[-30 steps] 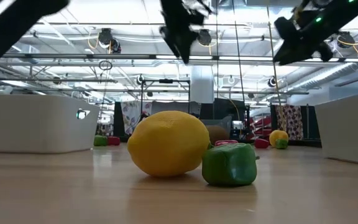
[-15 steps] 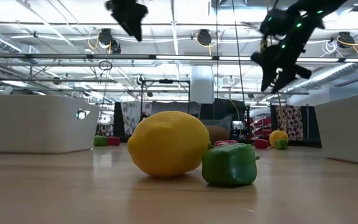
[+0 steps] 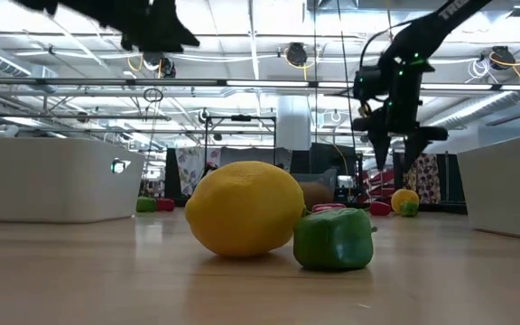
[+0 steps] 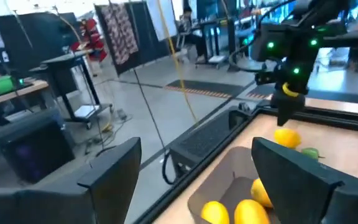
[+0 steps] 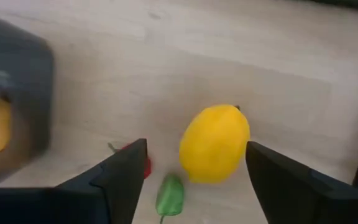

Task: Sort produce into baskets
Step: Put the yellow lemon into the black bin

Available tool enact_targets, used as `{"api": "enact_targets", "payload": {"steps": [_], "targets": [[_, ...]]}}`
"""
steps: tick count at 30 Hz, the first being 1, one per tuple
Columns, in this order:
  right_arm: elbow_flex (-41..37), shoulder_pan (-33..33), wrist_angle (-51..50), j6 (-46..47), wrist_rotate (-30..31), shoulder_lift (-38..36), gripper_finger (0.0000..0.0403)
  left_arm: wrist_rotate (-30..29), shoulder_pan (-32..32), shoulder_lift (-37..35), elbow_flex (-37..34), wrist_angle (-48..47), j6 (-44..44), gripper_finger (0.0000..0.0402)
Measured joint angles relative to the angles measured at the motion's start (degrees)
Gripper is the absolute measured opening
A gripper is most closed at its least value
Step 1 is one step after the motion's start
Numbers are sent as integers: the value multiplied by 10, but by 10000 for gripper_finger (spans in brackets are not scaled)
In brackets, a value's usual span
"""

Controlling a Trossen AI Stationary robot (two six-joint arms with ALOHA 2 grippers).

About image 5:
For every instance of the bright yellow lemon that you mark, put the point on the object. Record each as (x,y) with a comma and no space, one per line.
(213,143)

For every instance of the grey translucent basket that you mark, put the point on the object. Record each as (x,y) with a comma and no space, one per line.
(17,62)

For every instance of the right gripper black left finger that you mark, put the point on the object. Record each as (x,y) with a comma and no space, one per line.
(73,205)

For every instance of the small red pepper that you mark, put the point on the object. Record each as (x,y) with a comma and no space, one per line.
(148,168)

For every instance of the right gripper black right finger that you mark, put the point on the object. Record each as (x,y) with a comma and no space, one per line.
(306,199)

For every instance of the small green pepper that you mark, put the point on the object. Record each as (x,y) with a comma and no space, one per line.
(170,196)

